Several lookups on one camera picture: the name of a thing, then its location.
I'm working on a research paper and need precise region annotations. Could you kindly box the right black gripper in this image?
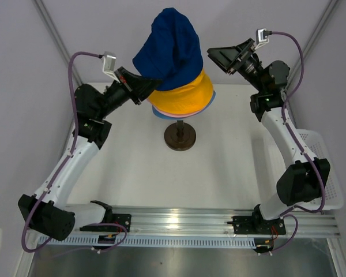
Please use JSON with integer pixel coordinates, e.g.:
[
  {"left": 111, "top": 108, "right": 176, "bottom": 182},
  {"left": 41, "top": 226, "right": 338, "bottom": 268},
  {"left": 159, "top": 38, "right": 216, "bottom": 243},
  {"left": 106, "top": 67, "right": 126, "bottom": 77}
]
[{"left": 208, "top": 39, "right": 266, "bottom": 93}]

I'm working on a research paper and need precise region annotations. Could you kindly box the dark blue hat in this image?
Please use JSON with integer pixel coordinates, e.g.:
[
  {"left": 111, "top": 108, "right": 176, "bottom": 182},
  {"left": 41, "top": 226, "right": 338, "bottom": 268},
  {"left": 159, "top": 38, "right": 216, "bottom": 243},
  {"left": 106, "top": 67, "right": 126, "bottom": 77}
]
[{"left": 133, "top": 8, "right": 203, "bottom": 91}]

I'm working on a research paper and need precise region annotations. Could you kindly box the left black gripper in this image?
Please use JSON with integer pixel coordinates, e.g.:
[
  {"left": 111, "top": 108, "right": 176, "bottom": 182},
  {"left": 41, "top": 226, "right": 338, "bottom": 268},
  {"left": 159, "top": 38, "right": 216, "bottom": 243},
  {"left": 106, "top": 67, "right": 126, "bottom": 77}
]
[{"left": 97, "top": 67, "right": 163, "bottom": 120}]

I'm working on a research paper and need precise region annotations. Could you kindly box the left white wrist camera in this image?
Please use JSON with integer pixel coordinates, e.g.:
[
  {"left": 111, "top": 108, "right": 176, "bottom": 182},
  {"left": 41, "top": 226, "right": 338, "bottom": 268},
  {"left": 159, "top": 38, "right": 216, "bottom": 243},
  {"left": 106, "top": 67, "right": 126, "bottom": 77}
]
[{"left": 102, "top": 51, "right": 119, "bottom": 82}]

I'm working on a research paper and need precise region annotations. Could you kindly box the cream mannequin head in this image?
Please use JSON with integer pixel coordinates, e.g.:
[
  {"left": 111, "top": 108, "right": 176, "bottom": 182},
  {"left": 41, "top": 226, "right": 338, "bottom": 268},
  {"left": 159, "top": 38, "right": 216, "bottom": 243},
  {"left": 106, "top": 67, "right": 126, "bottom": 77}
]
[{"left": 164, "top": 119, "right": 197, "bottom": 151}]

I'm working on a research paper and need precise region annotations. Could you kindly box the aluminium corner post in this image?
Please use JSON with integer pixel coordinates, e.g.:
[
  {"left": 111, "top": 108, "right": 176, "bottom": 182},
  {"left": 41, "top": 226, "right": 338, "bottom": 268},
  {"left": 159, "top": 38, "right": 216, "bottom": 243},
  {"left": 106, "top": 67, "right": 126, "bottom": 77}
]
[
  {"left": 286, "top": 0, "right": 343, "bottom": 89},
  {"left": 31, "top": 0, "right": 71, "bottom": 68}
]

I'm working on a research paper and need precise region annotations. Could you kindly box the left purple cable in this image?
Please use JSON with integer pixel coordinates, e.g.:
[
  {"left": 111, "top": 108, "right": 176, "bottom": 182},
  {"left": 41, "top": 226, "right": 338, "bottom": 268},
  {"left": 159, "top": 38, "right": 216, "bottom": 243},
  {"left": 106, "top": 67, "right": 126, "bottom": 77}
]
[{"left": 21, "top": 51, "right": 127, "bottom": 254}]

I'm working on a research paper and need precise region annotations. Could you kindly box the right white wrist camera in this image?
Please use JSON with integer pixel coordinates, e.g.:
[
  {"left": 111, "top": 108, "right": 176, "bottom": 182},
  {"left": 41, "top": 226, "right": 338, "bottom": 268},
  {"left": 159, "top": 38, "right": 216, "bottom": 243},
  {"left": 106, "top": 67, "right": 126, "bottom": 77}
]
[{"left": 254, "top": 28, "right": 273, "bottom": 51}]

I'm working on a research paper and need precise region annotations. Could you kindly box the pink bucket hat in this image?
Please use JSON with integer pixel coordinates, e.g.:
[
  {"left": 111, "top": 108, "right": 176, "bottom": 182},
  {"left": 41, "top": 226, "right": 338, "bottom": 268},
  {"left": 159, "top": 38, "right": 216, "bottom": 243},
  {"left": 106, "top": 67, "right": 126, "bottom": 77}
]
[{"left": 152, "top": 92, "right": 216, "bottom": 118}]

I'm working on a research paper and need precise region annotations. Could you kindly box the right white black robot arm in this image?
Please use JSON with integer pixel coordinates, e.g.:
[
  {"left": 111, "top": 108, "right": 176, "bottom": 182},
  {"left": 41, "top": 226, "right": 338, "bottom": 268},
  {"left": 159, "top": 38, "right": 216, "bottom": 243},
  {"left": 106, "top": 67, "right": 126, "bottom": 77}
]
[{"left": 207, "top": 39, "right": 330, "bottom": 235}]

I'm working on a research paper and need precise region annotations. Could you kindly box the aluminium mounting rail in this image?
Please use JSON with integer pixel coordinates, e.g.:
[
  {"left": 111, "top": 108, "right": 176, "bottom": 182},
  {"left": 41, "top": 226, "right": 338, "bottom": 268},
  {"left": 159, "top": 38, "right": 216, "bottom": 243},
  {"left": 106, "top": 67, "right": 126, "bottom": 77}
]
[{"left": 112, "top": 207, "right": 340, "bottom": 238}]

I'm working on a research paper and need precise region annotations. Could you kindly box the white plastic basket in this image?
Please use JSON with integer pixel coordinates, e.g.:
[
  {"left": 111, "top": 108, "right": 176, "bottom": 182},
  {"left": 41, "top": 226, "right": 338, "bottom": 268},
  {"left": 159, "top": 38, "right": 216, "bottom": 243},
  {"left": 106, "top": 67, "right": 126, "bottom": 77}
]
[{"left": 262, "top": 128, "right": 345, "bottom": 211}]

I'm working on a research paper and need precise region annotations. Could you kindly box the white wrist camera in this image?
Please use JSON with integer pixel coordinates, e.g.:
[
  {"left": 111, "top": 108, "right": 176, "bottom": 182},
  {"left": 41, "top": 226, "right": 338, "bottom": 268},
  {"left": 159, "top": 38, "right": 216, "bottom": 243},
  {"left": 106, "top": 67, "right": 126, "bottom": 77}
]
[
  {"left": 102, "top": 51, "right": 119, "bottom": 82},
  {"left": 254, "top": 28, "right": 273, "bottom": 51}
]

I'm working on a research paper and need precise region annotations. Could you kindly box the white slotted cable duct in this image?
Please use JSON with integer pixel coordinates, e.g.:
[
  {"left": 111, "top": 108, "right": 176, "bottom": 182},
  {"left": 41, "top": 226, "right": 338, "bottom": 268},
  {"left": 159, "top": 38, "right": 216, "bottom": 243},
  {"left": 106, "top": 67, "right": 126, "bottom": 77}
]
[{"left": 48, "top": 234, "right": 271, "bottom": 249}]

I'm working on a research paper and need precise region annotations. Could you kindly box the right aluminium corner post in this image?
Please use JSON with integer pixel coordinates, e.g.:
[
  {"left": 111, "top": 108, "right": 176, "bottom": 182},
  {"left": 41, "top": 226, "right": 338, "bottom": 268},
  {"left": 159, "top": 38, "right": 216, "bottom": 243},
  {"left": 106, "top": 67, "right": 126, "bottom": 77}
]
[{"left": 286, "top": 0, "right": 343, "bottom": 89}]

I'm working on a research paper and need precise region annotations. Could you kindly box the yellow hat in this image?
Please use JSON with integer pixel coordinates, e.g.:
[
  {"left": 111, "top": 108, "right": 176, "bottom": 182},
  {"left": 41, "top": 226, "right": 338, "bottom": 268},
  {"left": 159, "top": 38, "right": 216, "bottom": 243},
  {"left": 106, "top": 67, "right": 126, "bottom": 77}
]
[{"left": 148, "top": 69, "right": 214, "bottom": 115}]

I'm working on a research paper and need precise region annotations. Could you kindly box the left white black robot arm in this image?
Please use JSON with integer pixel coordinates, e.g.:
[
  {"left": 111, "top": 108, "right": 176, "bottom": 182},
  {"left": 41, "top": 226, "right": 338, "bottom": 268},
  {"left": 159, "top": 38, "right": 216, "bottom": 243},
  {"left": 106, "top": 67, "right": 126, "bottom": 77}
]
[{"left": 18, "top": 67, "right": 162, "bottom": 241}]

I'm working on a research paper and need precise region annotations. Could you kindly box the blue bucket hat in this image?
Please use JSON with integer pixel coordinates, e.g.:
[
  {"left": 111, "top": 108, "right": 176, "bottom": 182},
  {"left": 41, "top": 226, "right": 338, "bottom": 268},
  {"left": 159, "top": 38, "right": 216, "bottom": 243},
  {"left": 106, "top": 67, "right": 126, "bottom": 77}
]
[{"left": 151, "top": 89, "right": 217, "bottom": 119}]

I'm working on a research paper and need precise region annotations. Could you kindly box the left aluminium corner post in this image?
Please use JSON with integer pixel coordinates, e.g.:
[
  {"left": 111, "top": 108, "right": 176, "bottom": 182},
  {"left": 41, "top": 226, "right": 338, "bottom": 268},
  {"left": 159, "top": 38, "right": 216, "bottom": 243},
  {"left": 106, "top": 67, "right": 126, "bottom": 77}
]
[{"left": 31, "top": 0, "right": 71, "bottom": 68}]

